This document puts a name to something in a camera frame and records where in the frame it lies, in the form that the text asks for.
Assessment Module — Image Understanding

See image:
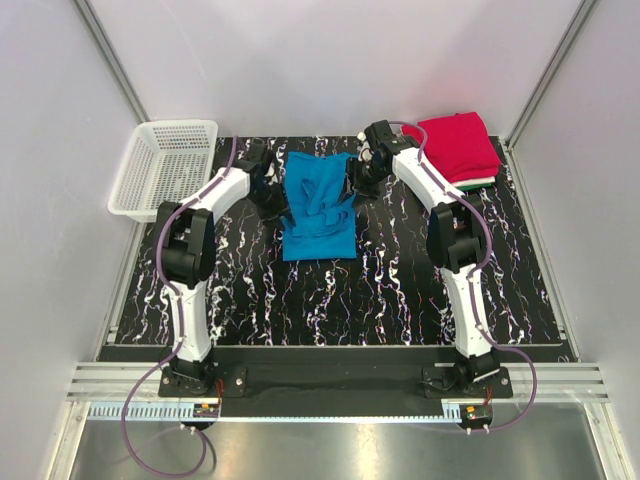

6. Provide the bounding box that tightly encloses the red folded t shirt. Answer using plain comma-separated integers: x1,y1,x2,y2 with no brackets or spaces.
418,112,501,184

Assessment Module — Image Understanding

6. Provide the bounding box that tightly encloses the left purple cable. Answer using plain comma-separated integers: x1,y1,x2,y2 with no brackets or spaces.
120,135,239,477

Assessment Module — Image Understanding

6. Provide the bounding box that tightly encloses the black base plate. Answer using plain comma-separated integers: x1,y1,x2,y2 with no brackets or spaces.
158,358,513,399

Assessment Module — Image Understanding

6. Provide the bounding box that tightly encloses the green folded t shirt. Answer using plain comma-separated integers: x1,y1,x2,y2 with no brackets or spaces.
457,181,494,192

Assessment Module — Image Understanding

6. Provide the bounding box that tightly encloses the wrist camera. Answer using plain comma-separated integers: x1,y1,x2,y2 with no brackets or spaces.
358,120,401,155
243,143,276,176

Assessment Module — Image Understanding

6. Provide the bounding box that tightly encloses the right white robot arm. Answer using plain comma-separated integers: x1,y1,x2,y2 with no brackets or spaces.
345,120,500,397

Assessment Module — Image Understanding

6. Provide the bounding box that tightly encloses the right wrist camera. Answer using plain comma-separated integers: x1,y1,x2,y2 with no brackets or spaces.
358,120,401,155

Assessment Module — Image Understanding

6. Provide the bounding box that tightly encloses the aluminium frame rail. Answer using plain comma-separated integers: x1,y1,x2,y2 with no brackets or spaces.
66,363,609,423

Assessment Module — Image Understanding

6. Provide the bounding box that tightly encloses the white plastic basket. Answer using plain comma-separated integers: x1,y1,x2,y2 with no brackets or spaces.
107,119,218,223

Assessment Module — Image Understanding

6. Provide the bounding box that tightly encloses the blue t shirt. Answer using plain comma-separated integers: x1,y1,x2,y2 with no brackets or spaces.
282,152,357,262

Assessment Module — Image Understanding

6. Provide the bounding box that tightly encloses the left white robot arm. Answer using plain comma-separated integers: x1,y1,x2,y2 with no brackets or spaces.
154,142,292,396

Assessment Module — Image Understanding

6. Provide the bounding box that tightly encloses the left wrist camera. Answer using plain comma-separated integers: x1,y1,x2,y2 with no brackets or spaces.
243,143,276,176

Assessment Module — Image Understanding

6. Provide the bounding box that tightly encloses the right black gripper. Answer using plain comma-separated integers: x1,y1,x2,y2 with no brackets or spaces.
337,157,388,209

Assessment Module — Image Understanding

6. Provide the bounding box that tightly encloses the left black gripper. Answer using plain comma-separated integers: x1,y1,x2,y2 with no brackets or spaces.
248,181,295,231

